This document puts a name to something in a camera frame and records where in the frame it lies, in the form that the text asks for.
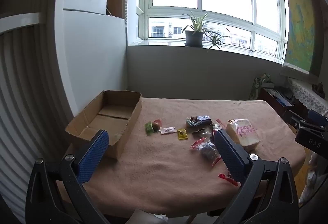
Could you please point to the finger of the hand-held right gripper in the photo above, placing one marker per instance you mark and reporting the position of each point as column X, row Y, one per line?
column 317, row 119
column 315, row 131

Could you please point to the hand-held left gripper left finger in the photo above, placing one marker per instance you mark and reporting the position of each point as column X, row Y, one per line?
column 93, row 155

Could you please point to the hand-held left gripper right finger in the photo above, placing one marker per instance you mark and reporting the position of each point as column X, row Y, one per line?
column 229, row 155

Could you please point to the red edged dried plum packet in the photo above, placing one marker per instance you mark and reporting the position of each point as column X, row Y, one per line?
column 208, row 152

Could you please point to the packaged sliced bread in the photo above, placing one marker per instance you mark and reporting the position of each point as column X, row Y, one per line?
column 243, row 134

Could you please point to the cardboard box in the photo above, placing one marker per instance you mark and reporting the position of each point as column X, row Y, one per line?
column 112, row 117

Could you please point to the blue dark snack bar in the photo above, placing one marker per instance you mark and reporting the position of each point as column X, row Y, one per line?
column 199, row 120

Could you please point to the yellow snack packet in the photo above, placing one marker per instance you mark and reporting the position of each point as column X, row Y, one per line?
column 182, row 134

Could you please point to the green candy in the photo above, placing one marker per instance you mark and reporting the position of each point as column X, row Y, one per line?
column 150, row 128

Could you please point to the small pink white packet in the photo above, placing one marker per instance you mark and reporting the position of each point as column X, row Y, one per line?
column 167, row 130

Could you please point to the small red wrapper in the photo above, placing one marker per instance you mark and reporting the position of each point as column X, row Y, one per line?
column 228, row 179

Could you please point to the small dark figurine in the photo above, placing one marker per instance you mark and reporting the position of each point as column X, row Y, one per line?
column 319, row 89

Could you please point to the white lace cloth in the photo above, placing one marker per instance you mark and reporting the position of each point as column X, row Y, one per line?
column 305, row 92

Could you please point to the red clear snack packet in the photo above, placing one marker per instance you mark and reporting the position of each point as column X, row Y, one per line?
column 219, row 126

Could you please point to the white work glove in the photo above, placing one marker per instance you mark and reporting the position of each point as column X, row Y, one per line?
column 310, row 178

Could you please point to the dark clear snack packet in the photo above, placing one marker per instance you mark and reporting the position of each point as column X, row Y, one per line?
column 202, row 131

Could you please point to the dark wooden cabinet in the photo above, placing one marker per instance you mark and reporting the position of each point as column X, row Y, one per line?
column 274, row 105

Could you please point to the green patterned bag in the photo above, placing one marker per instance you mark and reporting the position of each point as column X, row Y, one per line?
column 256, row 85

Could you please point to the white paper sheet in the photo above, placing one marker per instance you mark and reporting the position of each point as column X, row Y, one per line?
column 143, row 217

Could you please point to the tall white cabinet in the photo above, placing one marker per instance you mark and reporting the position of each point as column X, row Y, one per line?
column 89, row 47

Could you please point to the potted spider plant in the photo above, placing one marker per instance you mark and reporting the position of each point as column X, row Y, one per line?
column 194, row 38

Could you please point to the wall map poster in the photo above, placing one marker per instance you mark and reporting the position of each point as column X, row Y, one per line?
column 302, row 24

